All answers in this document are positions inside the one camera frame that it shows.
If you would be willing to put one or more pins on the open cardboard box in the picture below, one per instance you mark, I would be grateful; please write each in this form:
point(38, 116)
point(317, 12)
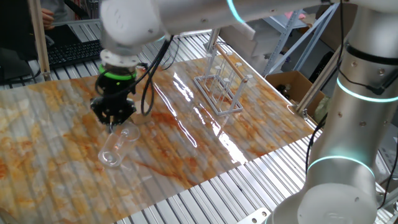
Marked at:
point(295, 77)

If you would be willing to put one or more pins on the black keyboard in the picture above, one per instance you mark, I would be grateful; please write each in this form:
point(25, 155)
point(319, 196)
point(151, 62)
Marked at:
point(74, 53)

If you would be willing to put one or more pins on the bare person hand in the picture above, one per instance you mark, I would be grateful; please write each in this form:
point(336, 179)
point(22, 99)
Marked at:
point(48, 18)

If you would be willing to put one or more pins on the white metal shelf frame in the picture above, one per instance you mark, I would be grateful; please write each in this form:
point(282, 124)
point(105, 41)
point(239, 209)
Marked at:
point(279, 53)

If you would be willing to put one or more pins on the brown cardboard board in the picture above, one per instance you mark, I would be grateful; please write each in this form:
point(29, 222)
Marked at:
point(331, 34)

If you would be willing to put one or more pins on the black flat pad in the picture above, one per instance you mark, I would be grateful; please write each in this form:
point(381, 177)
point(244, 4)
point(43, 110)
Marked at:
point(63, 35)

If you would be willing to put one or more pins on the silver perforated base plate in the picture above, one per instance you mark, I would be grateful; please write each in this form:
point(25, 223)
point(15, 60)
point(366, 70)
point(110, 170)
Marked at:
point(255, 217)

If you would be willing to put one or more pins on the tan upright frame post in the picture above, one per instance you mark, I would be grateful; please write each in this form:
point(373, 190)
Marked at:
point(40, 46)

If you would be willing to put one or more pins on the grey sleeved forearm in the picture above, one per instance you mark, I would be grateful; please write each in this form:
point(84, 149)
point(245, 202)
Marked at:
point(57, 7)

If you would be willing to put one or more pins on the orange marble pattern mat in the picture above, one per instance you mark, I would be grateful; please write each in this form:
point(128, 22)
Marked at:
point(77, 186)

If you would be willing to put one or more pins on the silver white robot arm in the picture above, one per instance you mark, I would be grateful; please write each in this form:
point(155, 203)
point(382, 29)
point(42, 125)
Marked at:
point(186, 15)

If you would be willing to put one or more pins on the pink cloth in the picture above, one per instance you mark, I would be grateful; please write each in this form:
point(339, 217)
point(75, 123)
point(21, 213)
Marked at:
point(293, 15)

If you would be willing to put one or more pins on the aluminium frame post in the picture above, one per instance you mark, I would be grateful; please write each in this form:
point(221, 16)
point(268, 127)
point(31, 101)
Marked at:
point(320, 82)
point(213, 40)

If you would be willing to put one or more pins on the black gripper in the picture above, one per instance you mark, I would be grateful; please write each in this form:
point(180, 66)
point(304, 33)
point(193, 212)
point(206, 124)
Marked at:
point(116, 90)

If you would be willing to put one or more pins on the black monitor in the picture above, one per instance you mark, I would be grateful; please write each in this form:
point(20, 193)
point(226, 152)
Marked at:
point(15, 31)

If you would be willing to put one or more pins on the olive green bag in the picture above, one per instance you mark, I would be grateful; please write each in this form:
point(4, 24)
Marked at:
point(320, 109)

